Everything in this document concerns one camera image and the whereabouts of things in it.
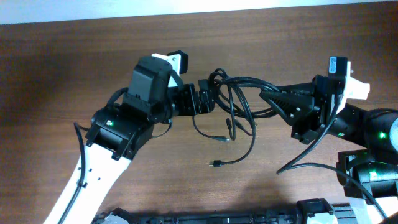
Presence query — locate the black USB cable long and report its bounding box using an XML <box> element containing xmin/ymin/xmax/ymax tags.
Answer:
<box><xmin>208</xmin><ymin>68</ymin><xmax>279</xmax><ymax>167</ymax></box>

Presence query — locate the right camera black cable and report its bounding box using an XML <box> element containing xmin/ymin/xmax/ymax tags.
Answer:
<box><xmin>275</xmin><ymin>93</ymin><xmax>388</xmax><ymax>220</ymax></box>

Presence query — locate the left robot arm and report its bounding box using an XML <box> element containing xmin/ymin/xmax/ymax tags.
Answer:
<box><xmin>45</xmin><ymin>52</ymin><xmax>215</xmax><ymax>223</ymax></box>

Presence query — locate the black USB cable short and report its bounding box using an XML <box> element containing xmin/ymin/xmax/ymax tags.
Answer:
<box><xmin>191</xmin><ymin>90</ymin><xmax>257</xmax><ymax>142</ymax></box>

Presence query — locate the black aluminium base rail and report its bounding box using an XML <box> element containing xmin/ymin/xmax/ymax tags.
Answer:
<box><xmin>92</xmin><ymin>198</ymin><xmax>358</xmax><ymax>224</ymax></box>

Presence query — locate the camera black cable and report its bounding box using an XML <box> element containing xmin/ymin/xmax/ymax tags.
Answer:
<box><xmin>57</xmin><ymin>121</ymin><xmax>91</xmax><ymax>224</ymax></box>
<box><xmin>275</xmin><ymin>93</ymin><xmax>388</xmax><ymax>220</ymax></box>

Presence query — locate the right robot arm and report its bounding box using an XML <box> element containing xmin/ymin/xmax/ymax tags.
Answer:
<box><xmin>259</xmin><ymin>75</ymin><xmax>397</xmax><ymax>223</ymax></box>

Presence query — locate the left camera black cable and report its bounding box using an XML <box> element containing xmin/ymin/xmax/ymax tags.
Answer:
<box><xmin>57</xmin><ymin>121</ymin><xmax>91</xmax><ymax>224</ymax></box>

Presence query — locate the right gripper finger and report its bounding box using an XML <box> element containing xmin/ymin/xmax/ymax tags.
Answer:
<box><xmin>259</xmin><ymin>91</ymin><xmax>320</xmax><ymax>126</ymax></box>
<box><xmin>275</xmin><ymin>83</ymin><xmax>315</xmax><ymax>95</ymax></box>

